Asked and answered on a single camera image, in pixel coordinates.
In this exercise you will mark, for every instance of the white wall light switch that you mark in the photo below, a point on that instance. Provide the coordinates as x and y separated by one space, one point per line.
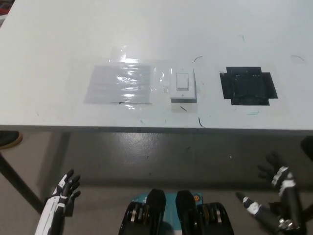
183 83

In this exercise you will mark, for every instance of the black tape patch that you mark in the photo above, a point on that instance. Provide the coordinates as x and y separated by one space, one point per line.
247 85

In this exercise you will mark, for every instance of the black table leg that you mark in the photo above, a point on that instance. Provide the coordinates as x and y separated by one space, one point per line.
22 181

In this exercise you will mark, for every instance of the clear plastic tape sheet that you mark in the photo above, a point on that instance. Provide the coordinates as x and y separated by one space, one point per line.
161 78

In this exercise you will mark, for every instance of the black object with tan rim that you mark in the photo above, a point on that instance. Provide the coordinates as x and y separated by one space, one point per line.
9 140

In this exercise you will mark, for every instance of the grey tape patch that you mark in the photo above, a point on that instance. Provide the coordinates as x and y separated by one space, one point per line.
107 85

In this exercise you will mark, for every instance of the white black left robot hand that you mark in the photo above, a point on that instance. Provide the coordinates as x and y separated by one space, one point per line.
55 203

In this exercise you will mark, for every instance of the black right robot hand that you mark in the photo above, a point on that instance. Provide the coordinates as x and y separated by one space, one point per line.
291 200

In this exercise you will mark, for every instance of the red and dark object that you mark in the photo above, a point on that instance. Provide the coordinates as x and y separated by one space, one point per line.
4 9

